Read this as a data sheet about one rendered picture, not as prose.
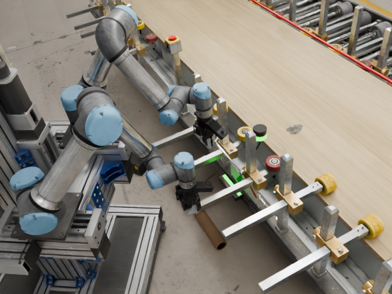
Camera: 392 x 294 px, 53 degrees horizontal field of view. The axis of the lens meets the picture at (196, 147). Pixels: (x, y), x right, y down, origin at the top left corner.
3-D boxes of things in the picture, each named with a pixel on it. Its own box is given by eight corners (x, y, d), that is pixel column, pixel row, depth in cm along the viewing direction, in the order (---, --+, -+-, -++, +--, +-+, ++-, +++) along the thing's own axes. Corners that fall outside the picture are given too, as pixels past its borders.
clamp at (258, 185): (257, 191, 182) (257, 184, 179) (241, 173, 191) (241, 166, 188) (267, 186, 184) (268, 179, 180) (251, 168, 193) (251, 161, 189)
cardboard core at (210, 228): (215, 245, 249) (193, 212, 270) (216, 252, 255) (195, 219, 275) (226, 239, 251) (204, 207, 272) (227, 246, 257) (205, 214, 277)
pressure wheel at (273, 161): (272, 185, 187) (272, 169, 179) (262, 175, 192) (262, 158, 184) (286, 178, 189) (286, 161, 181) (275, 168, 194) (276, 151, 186)
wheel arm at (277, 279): (263, 295, 135) (263, 290, 133) (257, 287, 138) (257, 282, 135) (374, 230, 149) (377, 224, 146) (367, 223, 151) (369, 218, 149)
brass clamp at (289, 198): (291, 217, 158) (291, 209, 155) (271, 194, 167) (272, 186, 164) (304, 210, 160) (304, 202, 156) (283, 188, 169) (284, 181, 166)
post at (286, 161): (281, 234, 179) (286, 160, 146) (276, 228, 181) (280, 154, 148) (287, 230, 180) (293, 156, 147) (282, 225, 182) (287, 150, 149)
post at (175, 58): (183, 116, 246) (172, 53, 216) (179, 112, 250) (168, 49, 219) (189, 114, 248) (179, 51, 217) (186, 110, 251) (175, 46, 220)
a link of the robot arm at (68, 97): (63, 121, 184) (52, 98, 175) (77, 104, 193) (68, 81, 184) (85, 125, 181) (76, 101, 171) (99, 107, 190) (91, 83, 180)
